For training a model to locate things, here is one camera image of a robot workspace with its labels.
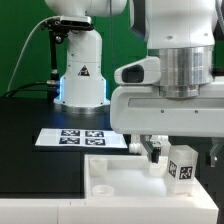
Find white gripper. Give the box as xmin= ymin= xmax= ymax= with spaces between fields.
xmin=110 ymin=81 xmax=224 ymax=168

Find white square tabletop tray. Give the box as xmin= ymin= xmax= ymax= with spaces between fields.
xmin=84 ymin=155 xmax=202 ymax=198

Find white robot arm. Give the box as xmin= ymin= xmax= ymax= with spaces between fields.
xmin=45 ymin=0 xmax=224 ymax=158

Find white L-shaped corner fence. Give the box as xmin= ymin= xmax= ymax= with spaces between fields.
xmin=0 ymin=186 xmax=218 ymax=224

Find white tag sheet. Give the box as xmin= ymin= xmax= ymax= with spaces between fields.
xmin=35 ymin=128 xmax=127 ymax=148

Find black camera on stand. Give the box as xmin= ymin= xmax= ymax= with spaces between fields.
xmin=41 ymin=16 xmax=94 ymax=102

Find black cables at left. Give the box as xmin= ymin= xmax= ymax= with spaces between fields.
xmin=2 ymin=79 xmax=61 ymax=98

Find white camera cable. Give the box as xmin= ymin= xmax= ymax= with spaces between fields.
xmin=6 ymin=18 xmax=51 ymax=93

